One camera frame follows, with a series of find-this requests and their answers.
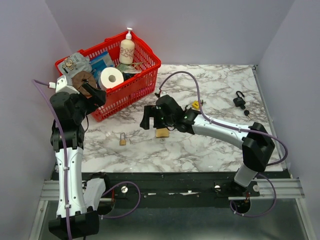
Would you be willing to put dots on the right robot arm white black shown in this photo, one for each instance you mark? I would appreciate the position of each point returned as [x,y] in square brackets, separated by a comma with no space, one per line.
[255,143]

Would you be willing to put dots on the red plastic basket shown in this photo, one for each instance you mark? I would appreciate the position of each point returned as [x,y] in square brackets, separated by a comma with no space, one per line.
[136,87]

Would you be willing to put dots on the cream lotion pump bottle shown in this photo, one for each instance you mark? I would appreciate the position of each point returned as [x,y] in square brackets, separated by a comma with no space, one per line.
[127,48]

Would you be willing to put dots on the brown tape roll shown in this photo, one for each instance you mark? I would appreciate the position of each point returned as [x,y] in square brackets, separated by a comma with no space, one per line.
[81,78]

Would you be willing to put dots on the yellow padlock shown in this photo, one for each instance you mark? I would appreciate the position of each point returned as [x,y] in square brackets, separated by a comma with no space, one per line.
[197,104]

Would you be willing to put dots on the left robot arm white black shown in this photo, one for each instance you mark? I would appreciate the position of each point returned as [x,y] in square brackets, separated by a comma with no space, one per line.
[77,212]

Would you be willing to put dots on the white toilet paper roll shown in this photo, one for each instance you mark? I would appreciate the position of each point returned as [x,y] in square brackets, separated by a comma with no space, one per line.
[109,78]

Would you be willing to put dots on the grey cartoon pouch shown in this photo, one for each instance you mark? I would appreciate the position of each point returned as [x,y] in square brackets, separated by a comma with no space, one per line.
[74,64]

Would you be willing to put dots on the green patterned packet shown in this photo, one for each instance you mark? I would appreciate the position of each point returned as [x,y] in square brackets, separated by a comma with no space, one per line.
[129,68]

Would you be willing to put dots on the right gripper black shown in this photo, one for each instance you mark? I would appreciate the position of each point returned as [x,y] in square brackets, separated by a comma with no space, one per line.
[152,110]

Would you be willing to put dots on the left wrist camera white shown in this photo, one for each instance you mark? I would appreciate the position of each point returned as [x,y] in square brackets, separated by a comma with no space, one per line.
[63,84]

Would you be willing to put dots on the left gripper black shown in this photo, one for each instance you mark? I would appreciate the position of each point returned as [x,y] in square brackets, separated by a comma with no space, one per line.
[98,98]

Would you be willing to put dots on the large brass padlock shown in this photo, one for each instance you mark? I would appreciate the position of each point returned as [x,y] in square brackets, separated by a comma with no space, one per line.
[162,133]

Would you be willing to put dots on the black padlock with keys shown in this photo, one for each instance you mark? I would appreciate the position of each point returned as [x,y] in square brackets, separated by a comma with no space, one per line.
[240,102]

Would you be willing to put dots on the small brass padlock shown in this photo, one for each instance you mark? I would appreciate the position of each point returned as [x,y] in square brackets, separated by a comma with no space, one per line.
[122,139]

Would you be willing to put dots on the blue plastic package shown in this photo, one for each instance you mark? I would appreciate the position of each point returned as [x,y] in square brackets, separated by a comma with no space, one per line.
[101,62]

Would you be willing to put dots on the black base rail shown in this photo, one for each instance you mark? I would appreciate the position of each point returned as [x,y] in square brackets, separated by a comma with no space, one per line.
[156,190]

